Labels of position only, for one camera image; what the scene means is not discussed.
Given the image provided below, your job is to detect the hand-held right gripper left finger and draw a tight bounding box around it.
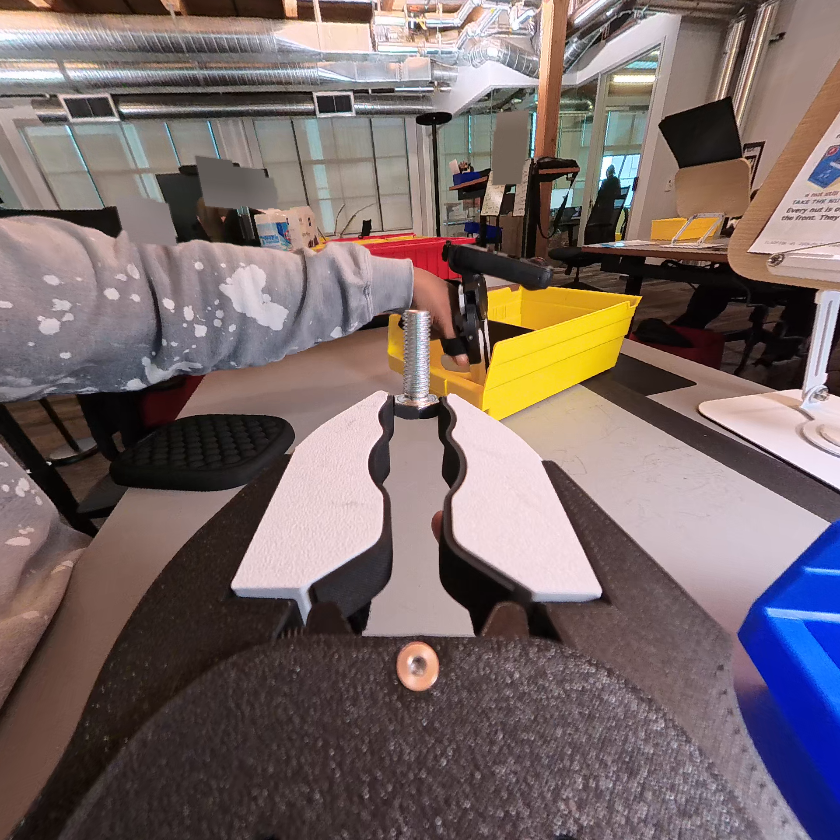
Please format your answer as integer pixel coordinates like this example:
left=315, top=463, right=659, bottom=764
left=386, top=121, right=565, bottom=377
left=231, top=390, right=396, bottom=632

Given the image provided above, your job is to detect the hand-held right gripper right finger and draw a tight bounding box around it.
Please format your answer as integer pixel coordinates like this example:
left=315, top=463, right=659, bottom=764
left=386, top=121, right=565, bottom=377
left=437, top=392, right=603, bottom=632

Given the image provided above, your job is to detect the large yellow plastic bin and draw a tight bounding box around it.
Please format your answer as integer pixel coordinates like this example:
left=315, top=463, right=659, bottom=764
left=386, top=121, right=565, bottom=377
left=387, top=283, right=643, bottom=421

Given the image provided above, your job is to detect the silver hex bolt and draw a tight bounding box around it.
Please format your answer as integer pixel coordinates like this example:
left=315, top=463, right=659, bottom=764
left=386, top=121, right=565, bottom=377
left=394, top=310, right=441, bottom=421

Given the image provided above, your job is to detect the blue plastic bin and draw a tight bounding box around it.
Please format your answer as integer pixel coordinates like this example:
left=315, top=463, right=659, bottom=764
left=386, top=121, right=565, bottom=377
left=738, top=521, right=840, bottom=818

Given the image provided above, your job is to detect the person's left forearm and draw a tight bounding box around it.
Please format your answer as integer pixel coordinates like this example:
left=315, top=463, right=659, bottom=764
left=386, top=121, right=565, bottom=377
left=0, top=215, right=416, bottom=403

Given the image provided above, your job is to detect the person's left hand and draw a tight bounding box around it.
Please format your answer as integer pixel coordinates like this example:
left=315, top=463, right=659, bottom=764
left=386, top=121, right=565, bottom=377
left=412, top=266, right=471, bottom=370

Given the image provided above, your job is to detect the red plastic crate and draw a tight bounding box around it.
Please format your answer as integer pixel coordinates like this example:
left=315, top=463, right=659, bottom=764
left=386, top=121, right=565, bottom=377
left=328, top=233, right=460, bottom=280

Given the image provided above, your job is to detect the black office chair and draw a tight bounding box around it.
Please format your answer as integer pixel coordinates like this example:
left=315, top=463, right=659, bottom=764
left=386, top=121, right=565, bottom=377
left=548, top=167, right=632, bottom=290

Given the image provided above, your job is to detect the black floor stand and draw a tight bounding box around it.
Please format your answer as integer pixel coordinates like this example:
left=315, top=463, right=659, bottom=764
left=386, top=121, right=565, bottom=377
left=530, top=156, right=581, bottom=260

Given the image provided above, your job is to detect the wooden top desk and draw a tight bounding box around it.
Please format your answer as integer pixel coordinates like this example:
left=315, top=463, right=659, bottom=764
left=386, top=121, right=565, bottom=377
left=581, top=239, right=742, bottom=296

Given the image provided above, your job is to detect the small yellow bin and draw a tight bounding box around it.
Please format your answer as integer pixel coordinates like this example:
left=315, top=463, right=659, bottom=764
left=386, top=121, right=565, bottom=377
left=650, top=217, right=723, bottom=242

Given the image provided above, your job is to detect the black floor lamp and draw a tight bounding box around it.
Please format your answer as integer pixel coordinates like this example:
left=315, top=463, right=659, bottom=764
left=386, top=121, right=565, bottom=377
left=416, top=112, right=454, bottom=237

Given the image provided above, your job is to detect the black flat mat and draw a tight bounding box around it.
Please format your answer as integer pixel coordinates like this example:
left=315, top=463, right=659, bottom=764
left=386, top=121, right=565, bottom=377
left=604, top=354, right=697, bottom=396

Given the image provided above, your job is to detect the dark red ottoman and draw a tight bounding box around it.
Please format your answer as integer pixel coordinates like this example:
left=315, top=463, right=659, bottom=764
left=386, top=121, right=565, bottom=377
left=633, top=320, right=726, bottom=370

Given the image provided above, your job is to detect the small wooden board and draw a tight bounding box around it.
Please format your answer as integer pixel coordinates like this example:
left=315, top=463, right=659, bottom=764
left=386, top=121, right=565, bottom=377
left=675, top=157, right=752, bottom=219

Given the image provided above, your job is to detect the white wipes canister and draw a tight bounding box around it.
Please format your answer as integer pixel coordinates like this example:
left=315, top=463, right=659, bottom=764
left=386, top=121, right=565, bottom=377
left=255, top=209, right=293, bottom=252

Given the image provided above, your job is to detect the black flag panel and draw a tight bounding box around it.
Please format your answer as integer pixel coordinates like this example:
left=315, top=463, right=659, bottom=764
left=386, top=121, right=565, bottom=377
left=658, top=97, right=744, bottom=169

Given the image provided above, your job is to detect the printed instruction sheet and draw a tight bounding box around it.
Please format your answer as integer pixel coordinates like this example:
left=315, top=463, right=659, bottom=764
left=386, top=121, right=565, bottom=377
left=748, top=128, right=840, bottom=257

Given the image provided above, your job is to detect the large black screen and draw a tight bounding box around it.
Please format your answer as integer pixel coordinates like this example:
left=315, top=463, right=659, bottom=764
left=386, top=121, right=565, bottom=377
left=0, top=206, right=122, bottom=237

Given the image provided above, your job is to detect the wooden support post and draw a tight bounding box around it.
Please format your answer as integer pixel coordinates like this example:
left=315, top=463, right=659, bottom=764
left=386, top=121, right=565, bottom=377
left=535, top=0, right=571, bottom=253

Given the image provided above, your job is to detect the silver ventilation duct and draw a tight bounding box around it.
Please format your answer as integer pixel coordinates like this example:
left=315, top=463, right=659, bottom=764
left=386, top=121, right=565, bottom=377
left=0, top=10, right=375, bottom=63
left=0, top=58, right=460, bottom=96

